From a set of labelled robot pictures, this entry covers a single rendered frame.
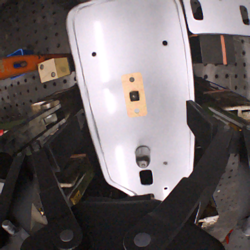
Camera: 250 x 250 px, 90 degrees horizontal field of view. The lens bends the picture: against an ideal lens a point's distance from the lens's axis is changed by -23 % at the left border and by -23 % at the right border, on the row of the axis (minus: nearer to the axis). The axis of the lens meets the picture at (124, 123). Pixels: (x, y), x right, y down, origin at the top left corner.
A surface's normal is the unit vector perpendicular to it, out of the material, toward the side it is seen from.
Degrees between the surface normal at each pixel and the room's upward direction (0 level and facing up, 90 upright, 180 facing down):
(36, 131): 81
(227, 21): 0
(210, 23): 0
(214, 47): 0
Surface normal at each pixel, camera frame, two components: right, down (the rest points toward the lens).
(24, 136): 0.96, -0.07
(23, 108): -0.08, 0.39
